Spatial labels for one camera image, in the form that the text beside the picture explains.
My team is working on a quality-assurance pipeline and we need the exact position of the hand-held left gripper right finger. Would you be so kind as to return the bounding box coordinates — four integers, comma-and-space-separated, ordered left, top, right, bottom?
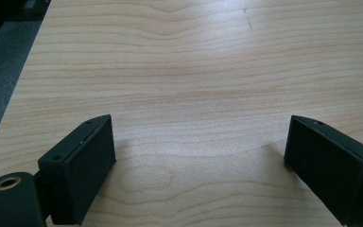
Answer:
283, 114, 363, 227

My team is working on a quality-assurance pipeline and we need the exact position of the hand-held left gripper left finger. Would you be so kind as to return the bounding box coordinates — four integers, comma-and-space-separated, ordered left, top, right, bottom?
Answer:
37, 113, 117, 226

